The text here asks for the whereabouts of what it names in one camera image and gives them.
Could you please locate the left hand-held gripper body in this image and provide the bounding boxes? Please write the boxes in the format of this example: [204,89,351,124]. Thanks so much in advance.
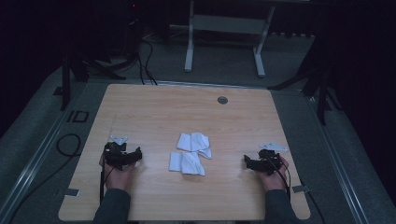
[103,134,134,171]

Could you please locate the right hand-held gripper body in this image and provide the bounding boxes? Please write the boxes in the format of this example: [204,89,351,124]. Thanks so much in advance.
[257,142,290,175]

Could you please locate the person's right hand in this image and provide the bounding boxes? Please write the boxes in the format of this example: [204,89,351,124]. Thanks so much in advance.
[255,155,290,192]

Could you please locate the person's left hand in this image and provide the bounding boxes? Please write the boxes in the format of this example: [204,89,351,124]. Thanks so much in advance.
[99,155,136,192]

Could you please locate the grey tape strip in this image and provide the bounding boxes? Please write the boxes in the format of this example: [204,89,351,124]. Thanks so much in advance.
[291,185,311,194]

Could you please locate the white crumpled cloth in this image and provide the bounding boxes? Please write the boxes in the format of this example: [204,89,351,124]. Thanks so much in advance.
[176,132,213,160]
[168,151,206,177]

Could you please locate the black tripod stand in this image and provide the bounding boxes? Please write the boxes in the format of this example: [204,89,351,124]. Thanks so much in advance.
[266,40,344,127]
[59,46,127,112]

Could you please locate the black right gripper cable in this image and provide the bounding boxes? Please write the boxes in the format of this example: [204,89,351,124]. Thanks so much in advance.
[264,153,292,202]

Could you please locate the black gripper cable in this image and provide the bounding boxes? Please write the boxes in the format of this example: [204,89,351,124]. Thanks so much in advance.
[98,157,116,206]
[264,153,292,202]

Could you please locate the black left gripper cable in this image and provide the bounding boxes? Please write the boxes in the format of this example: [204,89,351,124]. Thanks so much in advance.
[98,157,116,206]

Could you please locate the black looped floor cable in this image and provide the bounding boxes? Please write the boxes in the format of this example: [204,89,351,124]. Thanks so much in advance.
[8,133,82,224]

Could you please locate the metal floor rail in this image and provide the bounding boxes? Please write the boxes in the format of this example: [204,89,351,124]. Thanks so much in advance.
[306,96,372,224]
[0,102,74,224]

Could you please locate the black floor cables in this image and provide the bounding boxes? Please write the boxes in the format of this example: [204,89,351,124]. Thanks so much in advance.
[135,36,159,86]

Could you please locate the white metal desk frame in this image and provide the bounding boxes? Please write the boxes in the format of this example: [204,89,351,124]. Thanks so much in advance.
[184,0,276,78]

